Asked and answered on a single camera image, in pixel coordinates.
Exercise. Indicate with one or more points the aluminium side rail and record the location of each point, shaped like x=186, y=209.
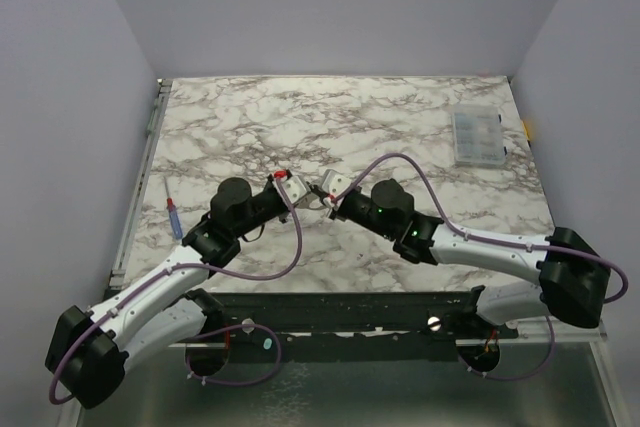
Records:
x=159, y=105

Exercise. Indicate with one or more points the blue red screwdriver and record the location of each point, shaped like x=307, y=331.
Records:
x=172, y=212

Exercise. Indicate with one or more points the clear plastic organizer box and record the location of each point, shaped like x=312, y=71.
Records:
x=477, y=136

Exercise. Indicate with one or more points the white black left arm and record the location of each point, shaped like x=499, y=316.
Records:
x=92, y=350

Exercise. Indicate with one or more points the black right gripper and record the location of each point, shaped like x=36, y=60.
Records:
x=345, y=203

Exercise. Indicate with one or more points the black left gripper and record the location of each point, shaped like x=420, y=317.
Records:
x=270, y=186

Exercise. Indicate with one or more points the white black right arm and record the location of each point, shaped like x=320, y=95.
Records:
x=557, y=275

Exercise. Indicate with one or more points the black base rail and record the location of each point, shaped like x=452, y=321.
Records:
x=337, y=327

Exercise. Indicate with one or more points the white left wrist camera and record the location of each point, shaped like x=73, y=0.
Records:
x=286, y=177

